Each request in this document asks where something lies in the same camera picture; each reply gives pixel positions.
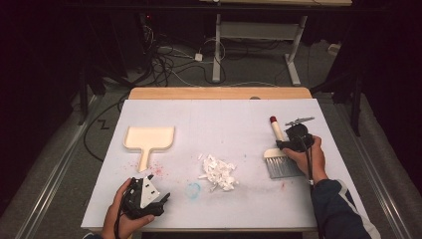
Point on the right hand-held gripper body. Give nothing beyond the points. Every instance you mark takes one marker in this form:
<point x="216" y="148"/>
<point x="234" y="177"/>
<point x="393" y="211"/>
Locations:
<point x="298" y="134"/>

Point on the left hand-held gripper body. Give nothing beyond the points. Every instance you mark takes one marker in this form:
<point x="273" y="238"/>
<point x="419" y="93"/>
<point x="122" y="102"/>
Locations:
<point x="149" y="194"/>

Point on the cream brush with red tip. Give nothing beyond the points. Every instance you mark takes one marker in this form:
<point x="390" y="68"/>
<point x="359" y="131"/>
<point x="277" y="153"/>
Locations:
<point x="280" y="166"/>

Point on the cream plastic dustpan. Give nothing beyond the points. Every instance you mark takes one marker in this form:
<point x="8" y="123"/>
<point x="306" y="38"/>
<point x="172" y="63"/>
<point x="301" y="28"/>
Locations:
<point x="149" y="137"/>

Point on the pile of white paper scraps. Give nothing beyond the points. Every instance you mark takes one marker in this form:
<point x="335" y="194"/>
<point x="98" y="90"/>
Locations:
<point x="219" y="172"/>

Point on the person's left hand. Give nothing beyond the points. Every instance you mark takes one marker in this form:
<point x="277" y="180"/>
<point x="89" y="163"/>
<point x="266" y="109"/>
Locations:
<point x="114" y="222"/>

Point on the grey round table grommet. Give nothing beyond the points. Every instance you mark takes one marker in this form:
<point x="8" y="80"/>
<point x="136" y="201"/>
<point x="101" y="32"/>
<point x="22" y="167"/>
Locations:
<point x="254" y="98"/>

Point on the white table mat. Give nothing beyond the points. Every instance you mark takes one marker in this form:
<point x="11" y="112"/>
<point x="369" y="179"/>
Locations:
<point x="232" y="116"/>

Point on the white box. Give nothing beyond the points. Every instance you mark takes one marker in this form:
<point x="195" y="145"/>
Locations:
<point x="333" y="49"/>

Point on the wooden table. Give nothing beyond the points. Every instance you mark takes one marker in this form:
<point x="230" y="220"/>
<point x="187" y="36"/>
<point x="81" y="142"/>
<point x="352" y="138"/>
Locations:
<point x="199" y="93"/>

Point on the black metal stand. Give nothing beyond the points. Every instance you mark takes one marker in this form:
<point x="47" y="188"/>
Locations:
<point x="83" y="99"/>

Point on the white power adapter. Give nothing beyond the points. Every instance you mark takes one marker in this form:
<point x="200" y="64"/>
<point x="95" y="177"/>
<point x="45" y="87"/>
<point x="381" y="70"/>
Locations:
<point x="198" y="57"/>

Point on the metal floor rail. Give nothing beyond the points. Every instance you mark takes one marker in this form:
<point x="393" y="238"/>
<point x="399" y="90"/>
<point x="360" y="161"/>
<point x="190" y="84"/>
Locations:
<point x="53" y="179"/>
<point x="375" y="176"/>

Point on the white desk frame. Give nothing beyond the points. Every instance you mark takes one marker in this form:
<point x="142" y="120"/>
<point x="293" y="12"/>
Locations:
<point x="217" y="49"/>

